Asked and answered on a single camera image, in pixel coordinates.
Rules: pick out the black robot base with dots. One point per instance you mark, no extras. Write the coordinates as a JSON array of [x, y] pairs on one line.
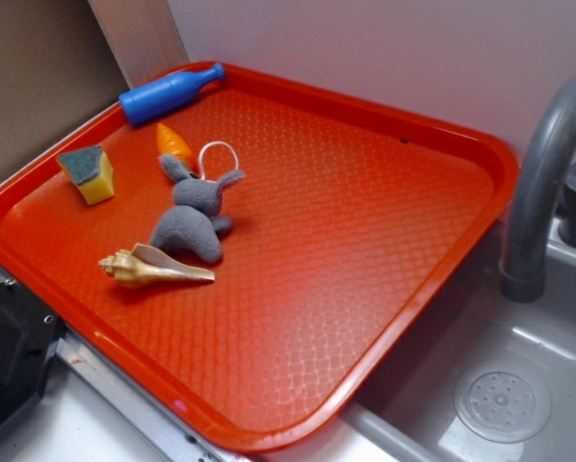
[[29, 333]]

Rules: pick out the green yellow sponge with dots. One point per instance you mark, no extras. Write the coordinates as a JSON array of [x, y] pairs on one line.
[[90, 171]]

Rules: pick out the red plastic tray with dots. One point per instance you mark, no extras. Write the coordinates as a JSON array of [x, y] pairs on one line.
[[350, 219]]

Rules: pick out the grey plush bunny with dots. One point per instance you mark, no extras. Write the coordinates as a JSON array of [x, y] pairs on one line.
[[195, 223]]

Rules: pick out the orange toy carrot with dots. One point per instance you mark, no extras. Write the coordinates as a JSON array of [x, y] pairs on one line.
[[169, 142]]

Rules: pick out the beige conch seashell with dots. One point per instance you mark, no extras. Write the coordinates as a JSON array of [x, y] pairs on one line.
[[146, 265]]

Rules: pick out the blue toy bottle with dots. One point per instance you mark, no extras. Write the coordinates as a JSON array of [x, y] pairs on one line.
[[168, 93]]

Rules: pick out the grey toy faucet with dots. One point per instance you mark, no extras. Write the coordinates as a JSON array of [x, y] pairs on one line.
[[537, 197]]

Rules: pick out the grey toy sink basin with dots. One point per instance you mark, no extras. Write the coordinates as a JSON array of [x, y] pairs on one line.
[[478, 377]]

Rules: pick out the brown cardboard panel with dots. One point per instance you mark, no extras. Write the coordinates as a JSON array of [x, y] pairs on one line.
[[56, 72]]

